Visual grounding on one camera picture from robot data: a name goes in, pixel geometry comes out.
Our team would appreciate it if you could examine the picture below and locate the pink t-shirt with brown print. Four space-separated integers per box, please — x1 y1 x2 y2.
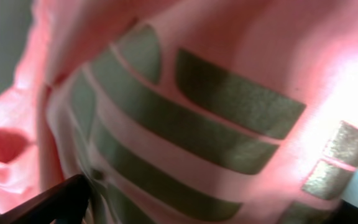
0 0 358 224

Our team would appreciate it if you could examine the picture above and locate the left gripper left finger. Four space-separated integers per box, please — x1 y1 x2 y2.
0 174 91 224

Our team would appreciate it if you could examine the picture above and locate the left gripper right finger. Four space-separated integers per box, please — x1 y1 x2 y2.
324 201 358 224

